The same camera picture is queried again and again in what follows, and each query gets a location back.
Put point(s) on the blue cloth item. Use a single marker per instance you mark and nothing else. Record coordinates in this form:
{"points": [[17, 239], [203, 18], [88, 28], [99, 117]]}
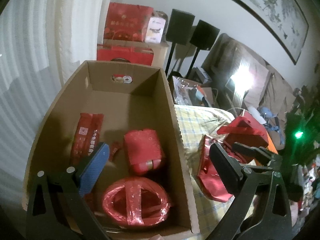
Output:
{"points": [[272, 122]]}

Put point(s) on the white pink small box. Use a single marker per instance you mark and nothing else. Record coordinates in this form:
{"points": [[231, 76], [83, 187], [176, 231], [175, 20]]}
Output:
{"points": [[155, 30]]}

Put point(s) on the red paper bag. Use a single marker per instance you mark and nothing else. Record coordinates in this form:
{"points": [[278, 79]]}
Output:
{"points": [[210, 182]]}

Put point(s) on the dark red gift box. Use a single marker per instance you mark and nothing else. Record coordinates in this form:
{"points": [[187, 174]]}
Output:
{"points": [[245, 130]]}

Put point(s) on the long red packet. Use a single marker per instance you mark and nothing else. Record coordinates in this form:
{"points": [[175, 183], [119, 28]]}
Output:
{"points": [[86, 136]]}

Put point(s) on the framed ink painting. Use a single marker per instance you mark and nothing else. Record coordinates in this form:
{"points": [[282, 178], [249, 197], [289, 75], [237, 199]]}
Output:
{"points": [[284, 19]]}

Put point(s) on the orange box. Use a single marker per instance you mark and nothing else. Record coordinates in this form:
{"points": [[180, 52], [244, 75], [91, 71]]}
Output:
{"points": [[271, 147]]}

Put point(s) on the red collection gift box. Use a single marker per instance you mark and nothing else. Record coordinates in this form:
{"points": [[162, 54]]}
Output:
{"points": [[129, 54]]}

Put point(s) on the black speaker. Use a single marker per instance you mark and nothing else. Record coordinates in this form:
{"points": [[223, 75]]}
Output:
{"points": [[179, 28], [203, 38]]}

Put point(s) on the clear plastic bag clutter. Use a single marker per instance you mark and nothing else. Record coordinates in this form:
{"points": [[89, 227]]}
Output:
{"points": [[190, 93]]}

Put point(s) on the yellow plaid bed sheet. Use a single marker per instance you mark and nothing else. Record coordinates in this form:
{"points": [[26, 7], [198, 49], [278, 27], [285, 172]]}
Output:
{"points": [[195, 122]]}

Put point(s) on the right black speaker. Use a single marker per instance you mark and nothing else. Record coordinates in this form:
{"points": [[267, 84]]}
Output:
{"points": [[203, 38]]}

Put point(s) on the brown headboard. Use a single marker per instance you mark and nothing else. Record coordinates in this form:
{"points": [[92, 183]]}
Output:
{"points": [[269, 89]]}

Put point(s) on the open brown cardboard box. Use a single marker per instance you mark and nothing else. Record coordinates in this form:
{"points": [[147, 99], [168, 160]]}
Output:
{"points": [[131, 97]]}

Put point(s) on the red ribbon coil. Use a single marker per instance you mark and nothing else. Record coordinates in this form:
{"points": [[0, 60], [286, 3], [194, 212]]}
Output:
{"points": [[136, 202]]}

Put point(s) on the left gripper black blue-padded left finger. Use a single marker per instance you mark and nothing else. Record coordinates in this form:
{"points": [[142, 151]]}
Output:
{"points": [[56, 207]]}

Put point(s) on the tan cardboard box under bags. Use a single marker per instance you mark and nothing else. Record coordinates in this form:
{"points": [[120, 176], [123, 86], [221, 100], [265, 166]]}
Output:
{"points": [[159, 50]]}

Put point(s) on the left black speaker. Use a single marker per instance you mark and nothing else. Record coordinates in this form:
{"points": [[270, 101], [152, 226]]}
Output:
{"points": [[179, 28]]}

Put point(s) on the large red gift bag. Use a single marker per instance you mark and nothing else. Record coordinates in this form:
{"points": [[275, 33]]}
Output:
{"points": [[127, 22]]}

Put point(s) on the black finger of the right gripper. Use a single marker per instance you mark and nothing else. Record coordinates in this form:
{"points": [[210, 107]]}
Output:
{"points": [[261, 154]]}

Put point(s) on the red package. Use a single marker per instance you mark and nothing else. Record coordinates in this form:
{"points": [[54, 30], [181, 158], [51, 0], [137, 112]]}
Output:
{"points": [[144, 151]]}

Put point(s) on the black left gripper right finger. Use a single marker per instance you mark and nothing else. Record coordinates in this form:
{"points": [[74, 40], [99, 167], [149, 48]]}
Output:
{"points": [[260, 209]]}

